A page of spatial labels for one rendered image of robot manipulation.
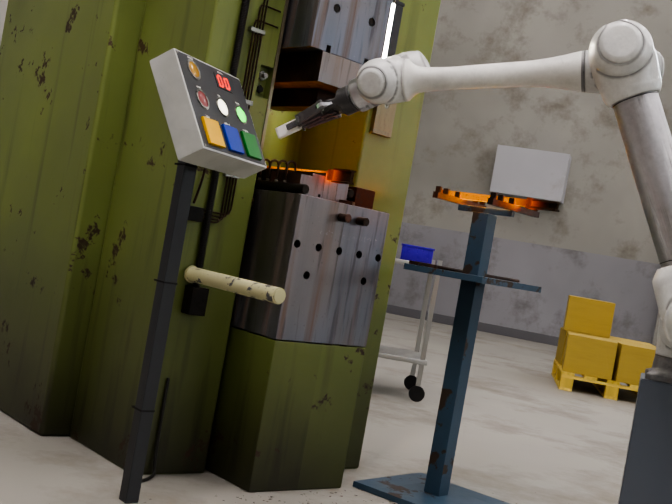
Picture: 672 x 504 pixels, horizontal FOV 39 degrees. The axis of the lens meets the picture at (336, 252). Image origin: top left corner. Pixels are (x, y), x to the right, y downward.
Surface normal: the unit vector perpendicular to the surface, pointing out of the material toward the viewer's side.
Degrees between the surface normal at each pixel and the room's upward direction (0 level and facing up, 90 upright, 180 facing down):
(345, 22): 90
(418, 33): 90
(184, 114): 90
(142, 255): 90
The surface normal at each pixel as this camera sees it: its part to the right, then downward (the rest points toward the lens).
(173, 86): -0.40, -0.07
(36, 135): -0.74, -0.13
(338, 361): 0.65, 0.11
